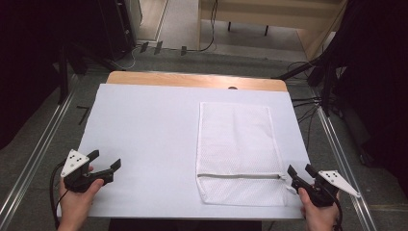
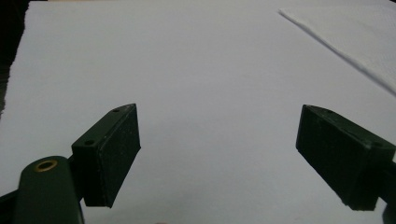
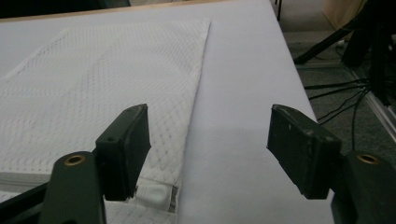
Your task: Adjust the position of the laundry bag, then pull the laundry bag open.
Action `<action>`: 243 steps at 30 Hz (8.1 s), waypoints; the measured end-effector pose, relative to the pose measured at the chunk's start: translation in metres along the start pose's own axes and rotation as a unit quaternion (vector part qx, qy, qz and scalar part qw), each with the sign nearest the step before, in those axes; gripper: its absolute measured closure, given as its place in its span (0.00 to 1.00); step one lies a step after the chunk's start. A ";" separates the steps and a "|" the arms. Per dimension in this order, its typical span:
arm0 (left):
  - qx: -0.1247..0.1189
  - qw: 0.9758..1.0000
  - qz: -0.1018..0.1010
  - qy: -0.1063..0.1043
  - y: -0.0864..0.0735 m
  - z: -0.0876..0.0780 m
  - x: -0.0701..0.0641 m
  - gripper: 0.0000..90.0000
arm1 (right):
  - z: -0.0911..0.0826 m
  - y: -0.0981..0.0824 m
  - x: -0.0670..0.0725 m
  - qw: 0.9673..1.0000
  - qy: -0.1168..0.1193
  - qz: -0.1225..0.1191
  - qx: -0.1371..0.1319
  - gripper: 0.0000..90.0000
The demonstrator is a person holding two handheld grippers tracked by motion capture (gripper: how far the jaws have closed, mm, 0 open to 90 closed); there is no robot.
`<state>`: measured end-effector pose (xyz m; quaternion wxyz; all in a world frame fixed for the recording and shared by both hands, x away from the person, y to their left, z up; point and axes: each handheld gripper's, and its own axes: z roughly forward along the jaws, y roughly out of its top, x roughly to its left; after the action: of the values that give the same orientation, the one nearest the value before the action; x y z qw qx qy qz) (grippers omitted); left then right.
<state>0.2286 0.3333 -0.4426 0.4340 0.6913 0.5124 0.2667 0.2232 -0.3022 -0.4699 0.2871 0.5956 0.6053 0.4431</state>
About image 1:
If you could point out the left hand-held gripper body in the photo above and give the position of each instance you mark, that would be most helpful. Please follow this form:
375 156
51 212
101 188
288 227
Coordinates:
74 163

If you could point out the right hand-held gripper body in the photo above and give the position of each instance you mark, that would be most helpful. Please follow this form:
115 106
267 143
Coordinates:
325 189

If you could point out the white mesh laundry bag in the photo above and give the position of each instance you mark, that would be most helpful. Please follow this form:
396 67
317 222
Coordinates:
239 150

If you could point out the person's right hand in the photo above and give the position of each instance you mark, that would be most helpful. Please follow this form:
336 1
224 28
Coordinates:
317 213

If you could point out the person's left hand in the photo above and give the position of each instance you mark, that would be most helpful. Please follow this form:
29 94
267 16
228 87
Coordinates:
76 202

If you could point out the white table cover sheet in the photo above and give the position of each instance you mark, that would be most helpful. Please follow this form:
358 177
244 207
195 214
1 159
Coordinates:
144 144

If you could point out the black metal stand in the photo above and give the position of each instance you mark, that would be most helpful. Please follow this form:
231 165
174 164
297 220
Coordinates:
64 75
320 80

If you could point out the wooden table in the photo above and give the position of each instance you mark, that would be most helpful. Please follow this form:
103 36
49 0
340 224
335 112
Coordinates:
192 80

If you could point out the black cabinet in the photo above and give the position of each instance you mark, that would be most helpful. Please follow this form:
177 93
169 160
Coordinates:
115 29

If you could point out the light wooden bench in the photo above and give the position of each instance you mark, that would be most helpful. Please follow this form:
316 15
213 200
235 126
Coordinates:
272 16

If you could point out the aluminium floor rail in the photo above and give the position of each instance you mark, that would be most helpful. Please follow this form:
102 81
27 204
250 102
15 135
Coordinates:
340 160
32 160

